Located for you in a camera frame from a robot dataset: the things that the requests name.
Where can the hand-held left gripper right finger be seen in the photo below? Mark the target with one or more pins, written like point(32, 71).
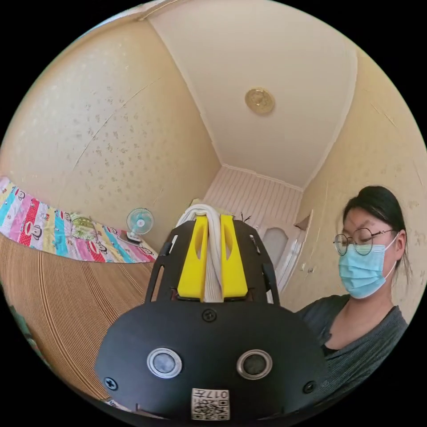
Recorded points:
point(235, 273)

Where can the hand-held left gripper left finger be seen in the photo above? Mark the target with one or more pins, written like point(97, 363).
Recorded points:
point(190, 267)

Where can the white pants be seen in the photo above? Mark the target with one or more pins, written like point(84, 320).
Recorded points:
point(213, 260)

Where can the white door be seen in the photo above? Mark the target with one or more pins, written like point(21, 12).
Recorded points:
point(283, 247)

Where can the small blue desk fan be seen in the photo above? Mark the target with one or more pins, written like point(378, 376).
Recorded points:
point(138, 223)

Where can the green patterned pillow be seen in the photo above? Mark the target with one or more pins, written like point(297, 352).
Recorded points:
point(81, 227)

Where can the bed with woven mat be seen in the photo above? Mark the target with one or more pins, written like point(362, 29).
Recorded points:
point(66, 300)

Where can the person's body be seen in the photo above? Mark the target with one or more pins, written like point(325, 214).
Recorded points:
point(363, 293)

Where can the round ceiling lamp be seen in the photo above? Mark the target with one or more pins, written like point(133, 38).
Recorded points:
point(260, 101)

